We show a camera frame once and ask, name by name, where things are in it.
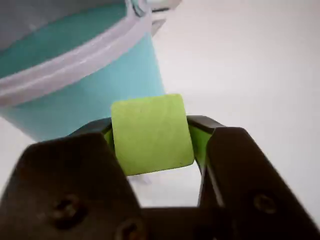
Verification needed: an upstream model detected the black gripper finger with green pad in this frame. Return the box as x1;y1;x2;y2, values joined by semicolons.
186;114;320;240
0;117;148;240

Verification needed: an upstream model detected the green lego block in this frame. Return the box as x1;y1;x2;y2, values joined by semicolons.
110;93;195;177

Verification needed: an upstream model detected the teal animal shaped bin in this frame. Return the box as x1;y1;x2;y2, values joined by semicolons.
0;0;183;142

